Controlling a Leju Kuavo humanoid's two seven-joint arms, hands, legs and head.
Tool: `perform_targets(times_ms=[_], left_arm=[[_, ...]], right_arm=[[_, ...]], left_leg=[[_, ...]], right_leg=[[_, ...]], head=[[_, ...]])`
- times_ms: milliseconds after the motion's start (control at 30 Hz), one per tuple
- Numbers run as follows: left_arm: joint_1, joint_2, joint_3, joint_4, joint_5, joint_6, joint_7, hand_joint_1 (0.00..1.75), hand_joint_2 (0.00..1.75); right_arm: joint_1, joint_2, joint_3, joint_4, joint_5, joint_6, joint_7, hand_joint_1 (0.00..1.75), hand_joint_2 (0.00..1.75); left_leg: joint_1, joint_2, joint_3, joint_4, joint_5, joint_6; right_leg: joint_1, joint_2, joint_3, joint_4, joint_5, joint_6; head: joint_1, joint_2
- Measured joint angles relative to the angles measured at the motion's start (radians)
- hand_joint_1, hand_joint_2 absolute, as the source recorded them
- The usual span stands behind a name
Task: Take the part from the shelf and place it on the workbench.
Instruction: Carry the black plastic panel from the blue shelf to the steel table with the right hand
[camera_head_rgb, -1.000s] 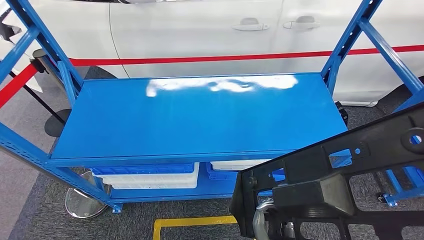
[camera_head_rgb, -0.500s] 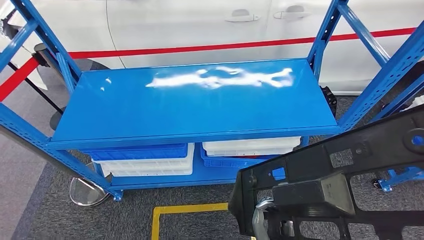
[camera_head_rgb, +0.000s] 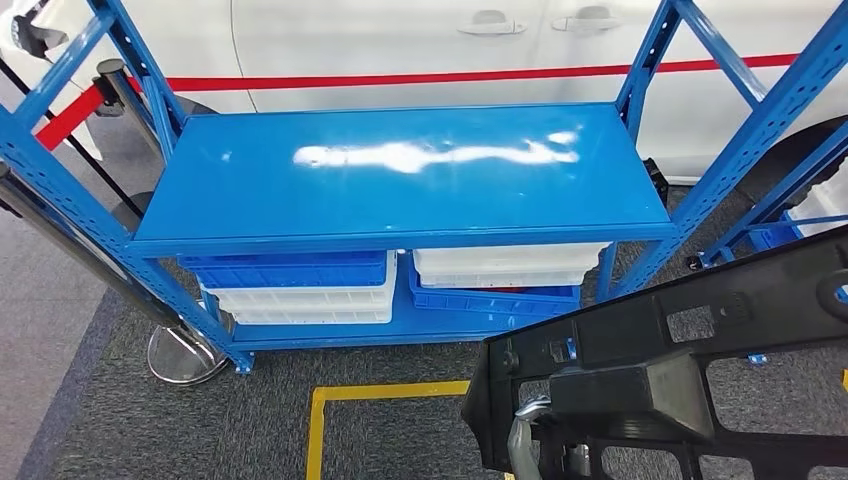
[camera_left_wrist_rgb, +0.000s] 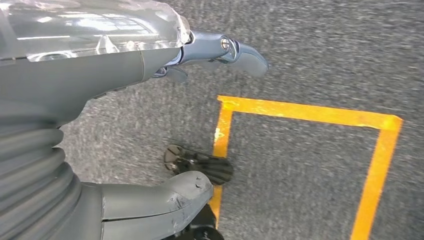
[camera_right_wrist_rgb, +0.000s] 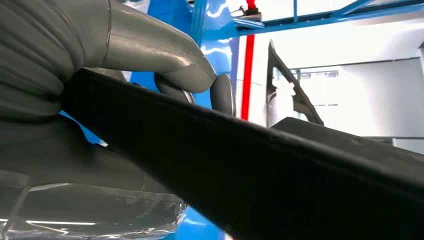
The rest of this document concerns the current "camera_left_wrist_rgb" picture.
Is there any black robot foot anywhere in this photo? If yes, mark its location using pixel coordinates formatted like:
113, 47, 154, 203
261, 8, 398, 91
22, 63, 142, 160
163, 144, 235, 240

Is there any yellow floor tape square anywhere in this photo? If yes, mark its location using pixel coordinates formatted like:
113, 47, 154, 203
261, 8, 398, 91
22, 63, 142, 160
208, 95, 404, 240

